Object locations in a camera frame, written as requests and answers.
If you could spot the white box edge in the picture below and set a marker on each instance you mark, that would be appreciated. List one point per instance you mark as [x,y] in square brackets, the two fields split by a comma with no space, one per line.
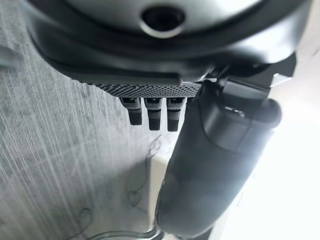
[158,180]

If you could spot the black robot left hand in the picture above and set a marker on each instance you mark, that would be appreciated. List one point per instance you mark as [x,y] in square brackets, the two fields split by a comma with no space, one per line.
[155,50]

